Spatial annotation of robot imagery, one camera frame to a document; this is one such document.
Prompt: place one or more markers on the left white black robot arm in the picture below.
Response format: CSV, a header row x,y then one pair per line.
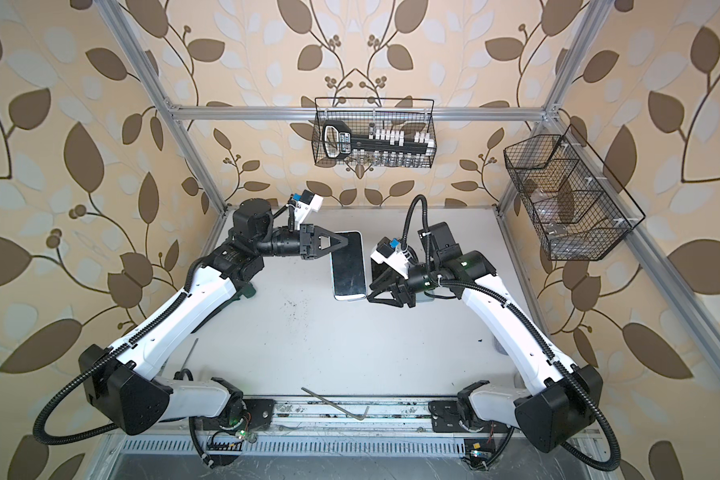
x,y
122,381

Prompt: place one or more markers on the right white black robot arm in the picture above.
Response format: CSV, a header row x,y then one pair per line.
x,y
558,403

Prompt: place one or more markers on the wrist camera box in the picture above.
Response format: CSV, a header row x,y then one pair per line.
x,y
300,206
389,256

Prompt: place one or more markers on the black wire basket right wall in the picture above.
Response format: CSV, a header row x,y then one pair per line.
x,y
578,207

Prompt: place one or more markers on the black phone front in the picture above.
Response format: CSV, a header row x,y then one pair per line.
x,y
348,269

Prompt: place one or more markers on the green black hand tool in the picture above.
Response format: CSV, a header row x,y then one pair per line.
x,y
247,291

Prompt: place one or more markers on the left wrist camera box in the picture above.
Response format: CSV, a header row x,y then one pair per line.
x,y
300,206

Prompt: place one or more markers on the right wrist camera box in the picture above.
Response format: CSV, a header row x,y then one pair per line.
x,y
389,256

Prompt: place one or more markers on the black wire basket back wall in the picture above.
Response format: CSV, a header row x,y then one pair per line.
x,y
408,113

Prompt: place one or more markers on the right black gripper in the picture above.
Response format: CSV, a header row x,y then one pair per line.
x,y
393,302

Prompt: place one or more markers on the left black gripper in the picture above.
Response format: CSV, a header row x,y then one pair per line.
x,y
305,241

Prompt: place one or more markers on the metal hex key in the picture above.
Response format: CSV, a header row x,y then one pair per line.
x,y
337,406

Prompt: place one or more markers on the black wire basket wall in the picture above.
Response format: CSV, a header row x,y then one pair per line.
x,y
408,113
578,207

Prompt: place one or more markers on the black socket holder tool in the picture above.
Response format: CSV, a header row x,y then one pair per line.
x,y
341,142

